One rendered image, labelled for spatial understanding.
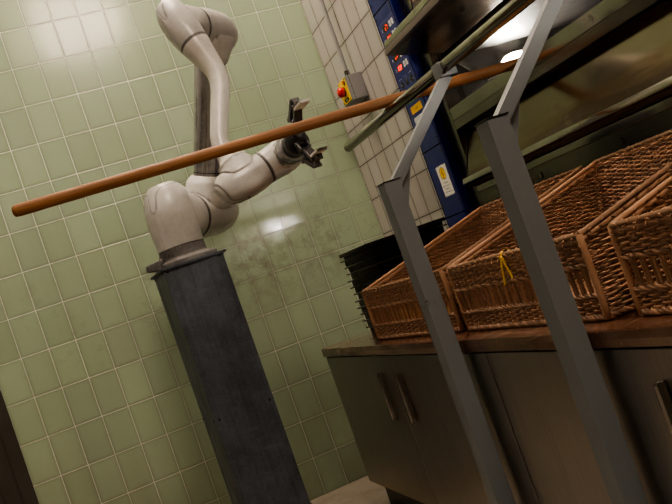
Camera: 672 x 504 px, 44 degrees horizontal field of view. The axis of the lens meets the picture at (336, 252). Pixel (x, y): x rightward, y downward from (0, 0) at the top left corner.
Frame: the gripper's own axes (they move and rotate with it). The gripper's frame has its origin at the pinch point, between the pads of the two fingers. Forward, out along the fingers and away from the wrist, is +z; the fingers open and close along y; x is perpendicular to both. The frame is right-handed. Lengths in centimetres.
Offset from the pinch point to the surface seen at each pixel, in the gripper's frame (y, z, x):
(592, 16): 4, 51, -55
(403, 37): -20.0, -11.5, -40.3
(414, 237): 38, 45, 3
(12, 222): -19, -118, 82
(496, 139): 28, 93, 5
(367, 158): -1, -105, -55
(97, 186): 1, 8, 58
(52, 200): 1, 7, 69
